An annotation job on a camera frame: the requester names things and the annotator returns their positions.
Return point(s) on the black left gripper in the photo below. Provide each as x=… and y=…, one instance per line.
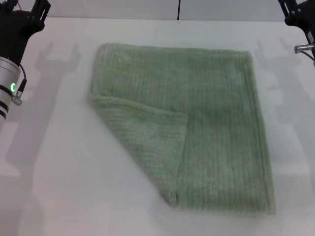
x=14, y=32

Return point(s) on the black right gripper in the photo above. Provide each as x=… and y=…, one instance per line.
x=307, y=17

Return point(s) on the green ribbed towel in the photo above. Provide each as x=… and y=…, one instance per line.
x=197, y=110

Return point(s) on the dark vertical wall strip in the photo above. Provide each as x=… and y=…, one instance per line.
x=179, y=9

